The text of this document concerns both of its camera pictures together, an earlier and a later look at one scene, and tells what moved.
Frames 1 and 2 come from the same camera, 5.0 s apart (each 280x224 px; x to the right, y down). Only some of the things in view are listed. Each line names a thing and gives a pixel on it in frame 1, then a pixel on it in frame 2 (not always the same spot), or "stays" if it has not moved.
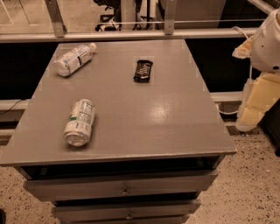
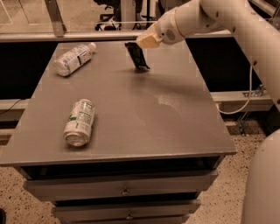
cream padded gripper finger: x=244 y=50 → x=164 y=30
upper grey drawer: x=118 y=185 stays
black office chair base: x=109 y=22 stays
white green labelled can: x=80 y=118 stays
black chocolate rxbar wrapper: x=143 y=71 → x=136 y=53
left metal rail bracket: x=57 y=19 stays
